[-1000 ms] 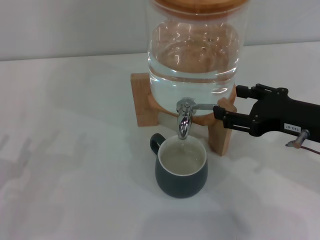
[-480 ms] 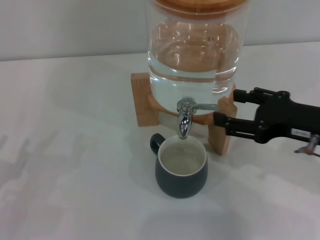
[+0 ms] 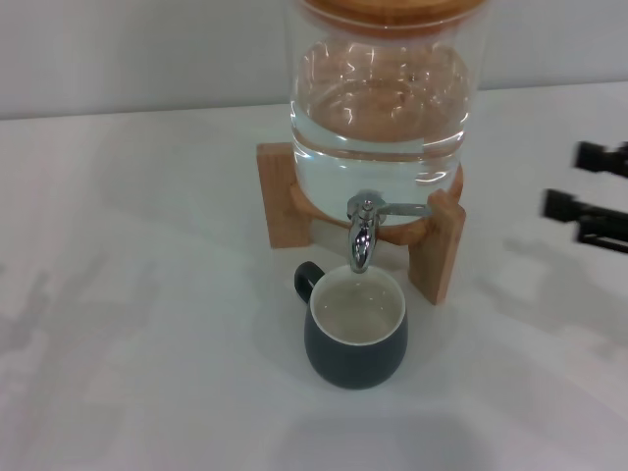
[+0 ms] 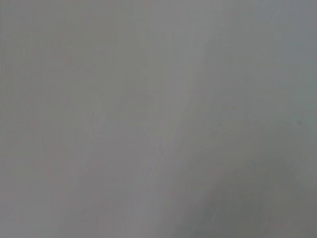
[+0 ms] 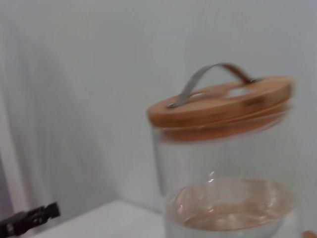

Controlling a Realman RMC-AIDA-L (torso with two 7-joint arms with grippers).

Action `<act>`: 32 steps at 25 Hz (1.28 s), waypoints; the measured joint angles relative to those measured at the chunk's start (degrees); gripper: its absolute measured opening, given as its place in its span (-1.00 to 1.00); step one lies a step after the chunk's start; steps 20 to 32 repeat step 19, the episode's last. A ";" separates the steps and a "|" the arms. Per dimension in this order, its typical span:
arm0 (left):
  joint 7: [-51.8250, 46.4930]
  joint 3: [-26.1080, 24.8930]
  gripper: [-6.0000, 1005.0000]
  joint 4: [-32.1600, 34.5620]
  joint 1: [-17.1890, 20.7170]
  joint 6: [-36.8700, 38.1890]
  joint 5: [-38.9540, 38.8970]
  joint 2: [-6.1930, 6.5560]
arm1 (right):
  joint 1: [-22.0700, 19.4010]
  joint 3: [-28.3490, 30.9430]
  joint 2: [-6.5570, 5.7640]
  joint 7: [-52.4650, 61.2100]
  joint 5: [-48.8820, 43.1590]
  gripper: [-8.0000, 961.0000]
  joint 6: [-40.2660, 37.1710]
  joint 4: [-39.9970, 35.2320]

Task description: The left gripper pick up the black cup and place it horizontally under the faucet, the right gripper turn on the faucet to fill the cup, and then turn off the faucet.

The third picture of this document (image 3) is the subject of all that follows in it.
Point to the glass water dispenser jar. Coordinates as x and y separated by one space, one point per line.
382 147

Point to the wooden dispenser lid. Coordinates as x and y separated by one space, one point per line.
392 12

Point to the wooden dispenser stand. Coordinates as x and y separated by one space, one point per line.
277 196

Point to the dark green ceramic cup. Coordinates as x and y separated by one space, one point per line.
353 358

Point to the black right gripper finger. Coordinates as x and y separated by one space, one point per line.
598 159
579 211

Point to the chrome faucet tap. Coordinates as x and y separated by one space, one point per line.
362 240

